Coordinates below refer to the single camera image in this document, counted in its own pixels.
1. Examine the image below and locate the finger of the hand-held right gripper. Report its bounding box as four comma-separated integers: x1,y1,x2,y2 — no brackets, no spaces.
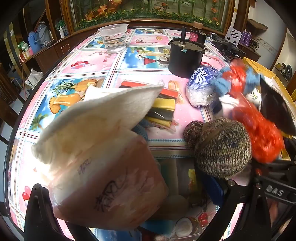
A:
253,159,296,175

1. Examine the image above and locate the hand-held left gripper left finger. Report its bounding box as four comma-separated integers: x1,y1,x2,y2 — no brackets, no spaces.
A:
24,183,94,241

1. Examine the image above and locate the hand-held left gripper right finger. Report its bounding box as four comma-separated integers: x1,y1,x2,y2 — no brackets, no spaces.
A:
199,171,274,241

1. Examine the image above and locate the red mesh bag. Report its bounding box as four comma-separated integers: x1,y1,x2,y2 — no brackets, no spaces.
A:
222,59,285,163

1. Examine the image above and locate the speckled knit hat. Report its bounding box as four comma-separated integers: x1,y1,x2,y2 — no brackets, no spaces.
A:
183,117,252,179

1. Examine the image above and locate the pink white tissue pack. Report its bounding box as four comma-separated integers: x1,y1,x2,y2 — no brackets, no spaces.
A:
31,83,170,231

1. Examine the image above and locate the blue cloth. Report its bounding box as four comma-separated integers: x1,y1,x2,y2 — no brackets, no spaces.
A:
212,67,261,96

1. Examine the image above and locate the blue white tissue roll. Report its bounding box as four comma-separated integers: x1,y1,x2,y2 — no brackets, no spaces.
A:
186,65,223,108

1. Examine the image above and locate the gold cardboard box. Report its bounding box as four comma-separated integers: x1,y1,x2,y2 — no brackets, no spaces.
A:
242,57,296,161

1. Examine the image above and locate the black plastic bag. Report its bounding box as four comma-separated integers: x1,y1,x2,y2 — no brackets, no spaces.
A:
259,76,296,137

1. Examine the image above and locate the white cloth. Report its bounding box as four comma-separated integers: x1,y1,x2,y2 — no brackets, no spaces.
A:
218,95,235,112

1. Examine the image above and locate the blue knitted item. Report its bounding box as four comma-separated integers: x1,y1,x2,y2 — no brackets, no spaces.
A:
132,120,149,141

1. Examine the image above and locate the red black gold sheet packet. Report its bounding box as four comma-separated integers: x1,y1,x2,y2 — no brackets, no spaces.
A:
118,79,184,131

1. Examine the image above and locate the pair of shoes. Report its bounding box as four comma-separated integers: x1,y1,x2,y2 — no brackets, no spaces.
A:
275,62,292,78

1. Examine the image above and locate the wooden chair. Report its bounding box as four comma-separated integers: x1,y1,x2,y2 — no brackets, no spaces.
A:
0,62,26,144

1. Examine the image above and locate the black device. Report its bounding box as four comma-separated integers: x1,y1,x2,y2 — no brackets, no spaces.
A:
209,32,246,59

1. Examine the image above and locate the white plastic bag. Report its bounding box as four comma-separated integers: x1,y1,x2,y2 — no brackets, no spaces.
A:
24,68,44,90

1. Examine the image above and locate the black electric motor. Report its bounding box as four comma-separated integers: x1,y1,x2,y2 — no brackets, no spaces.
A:
168,26,206,79

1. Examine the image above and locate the white slotted phone stand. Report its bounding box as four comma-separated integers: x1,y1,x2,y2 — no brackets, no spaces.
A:
225,27,242,45

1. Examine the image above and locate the dark bottle with cork lid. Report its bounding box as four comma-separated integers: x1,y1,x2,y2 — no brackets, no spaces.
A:
189,21,210,45

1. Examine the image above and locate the wooden display cabinet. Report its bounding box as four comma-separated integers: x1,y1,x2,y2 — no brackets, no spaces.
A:
9,0,269,77

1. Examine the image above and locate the green packet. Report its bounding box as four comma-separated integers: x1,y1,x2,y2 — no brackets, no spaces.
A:
18,41,30,53

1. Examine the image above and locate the blue thermos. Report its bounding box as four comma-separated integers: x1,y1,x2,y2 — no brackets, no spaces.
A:
28,31,42,54

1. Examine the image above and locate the grey thermos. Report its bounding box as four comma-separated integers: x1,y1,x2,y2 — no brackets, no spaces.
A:
36,22,53,48

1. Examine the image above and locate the clear plastic cup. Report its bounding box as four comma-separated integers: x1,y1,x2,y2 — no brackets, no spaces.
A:
97,23,129,55

